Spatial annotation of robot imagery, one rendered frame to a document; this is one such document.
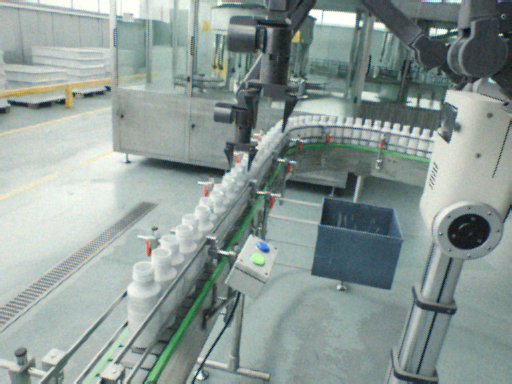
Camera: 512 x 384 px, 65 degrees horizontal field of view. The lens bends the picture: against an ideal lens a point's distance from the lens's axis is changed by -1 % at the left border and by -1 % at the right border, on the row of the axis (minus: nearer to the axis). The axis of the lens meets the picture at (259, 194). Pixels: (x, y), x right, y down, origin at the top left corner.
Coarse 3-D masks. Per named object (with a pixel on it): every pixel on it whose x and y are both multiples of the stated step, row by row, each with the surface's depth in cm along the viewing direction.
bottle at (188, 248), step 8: (184, 224) 91; (176, 232) 89; (184, 232) 88; (192, 232) 90; (184, 240) 89; (192, 240) 90; (184, 248) 89; (192, 248) 90; (184, 256) 89; (184, 264) 90; (192, 264) 91; (192, 272) 92; (184, 280) 91; (192, 280) 92; (184, 288) 92
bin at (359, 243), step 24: (336, 216) 181; (360, 216) 179; (384, 216) 177; (336, 240) 152; (360, 240) 150; (384, 240) 148; (288, 264) 166; (312, 264) 157; (336, 264) 155; (360, 264) 153; (384, 264) 151; (384, 288) 155
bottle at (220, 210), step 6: (216, 192) 113; (216, 198) 110; (222, 198) 111; (216, 204) 111; (222, 204) 112; (216, 210) 111; (222, 210) 111; (222, 222) 113; (222, 228) 114; (222, 234) 114; (222, 246) 116
